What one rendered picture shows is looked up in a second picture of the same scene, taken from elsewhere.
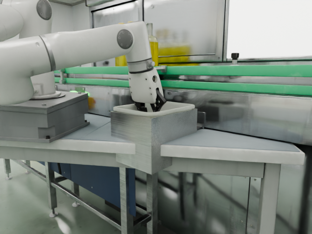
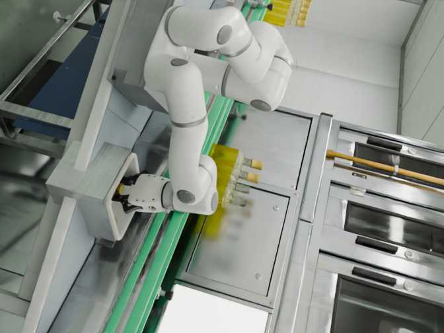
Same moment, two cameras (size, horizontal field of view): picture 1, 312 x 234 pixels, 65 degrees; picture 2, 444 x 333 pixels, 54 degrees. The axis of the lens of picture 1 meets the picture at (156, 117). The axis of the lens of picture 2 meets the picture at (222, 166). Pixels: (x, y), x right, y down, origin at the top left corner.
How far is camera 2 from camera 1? 0.51 m
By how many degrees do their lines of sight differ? 6
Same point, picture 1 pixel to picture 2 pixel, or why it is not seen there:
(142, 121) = (104, 187)
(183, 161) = (54, 216)
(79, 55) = (175, 150)
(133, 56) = not seen: hidden behind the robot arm
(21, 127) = (131, 51)
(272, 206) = not seen: outside the picture
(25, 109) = not seen: hidden behind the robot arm
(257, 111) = (92, 306)
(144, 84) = (149, 195)
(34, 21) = (248, 93)
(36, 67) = (170, 109)
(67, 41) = (191, 144)
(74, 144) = (102, 101)
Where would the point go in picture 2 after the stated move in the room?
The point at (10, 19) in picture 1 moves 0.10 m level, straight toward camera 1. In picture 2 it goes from (246, 76) to (238, 92)
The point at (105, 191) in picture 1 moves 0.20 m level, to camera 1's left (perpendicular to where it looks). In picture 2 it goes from (55, 88) to (68, 33)
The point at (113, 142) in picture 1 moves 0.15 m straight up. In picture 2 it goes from (92, 148) to (147, 162)
